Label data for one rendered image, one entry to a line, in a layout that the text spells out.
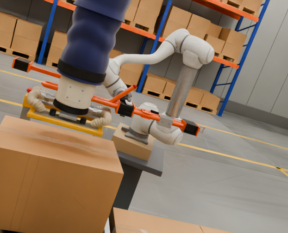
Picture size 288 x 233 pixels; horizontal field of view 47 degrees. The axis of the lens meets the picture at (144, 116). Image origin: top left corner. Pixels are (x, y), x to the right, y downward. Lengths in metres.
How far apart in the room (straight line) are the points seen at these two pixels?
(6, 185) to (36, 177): 0.13
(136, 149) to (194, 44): 0.83
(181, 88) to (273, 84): 10.55
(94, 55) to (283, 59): 11.40
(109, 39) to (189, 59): 0.76
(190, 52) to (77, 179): 1.06
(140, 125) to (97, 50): 1.01
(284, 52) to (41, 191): 11.54
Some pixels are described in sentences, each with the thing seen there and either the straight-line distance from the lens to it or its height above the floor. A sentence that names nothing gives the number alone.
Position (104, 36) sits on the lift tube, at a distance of 1.46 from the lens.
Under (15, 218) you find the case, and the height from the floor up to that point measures 0.62.
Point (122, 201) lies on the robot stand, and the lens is 2.55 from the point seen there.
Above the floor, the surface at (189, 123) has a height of 1.24.
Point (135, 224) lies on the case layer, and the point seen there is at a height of 0.54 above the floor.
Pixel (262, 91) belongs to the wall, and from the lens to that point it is 12.45.
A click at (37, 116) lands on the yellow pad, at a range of 1.49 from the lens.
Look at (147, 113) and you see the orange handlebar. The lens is 1.61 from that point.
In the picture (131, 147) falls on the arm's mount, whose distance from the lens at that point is 2.34.
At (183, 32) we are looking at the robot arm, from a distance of 2.20.
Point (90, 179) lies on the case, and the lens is 1.56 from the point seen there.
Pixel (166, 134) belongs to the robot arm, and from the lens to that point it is 2.25.
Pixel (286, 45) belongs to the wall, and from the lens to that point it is 12.59.
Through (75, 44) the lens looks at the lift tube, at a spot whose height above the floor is 1.44.
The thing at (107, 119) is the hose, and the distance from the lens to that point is 1.52.
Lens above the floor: 1.59
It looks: 14 degrees down
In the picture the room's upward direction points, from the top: 20 degrees clockwise
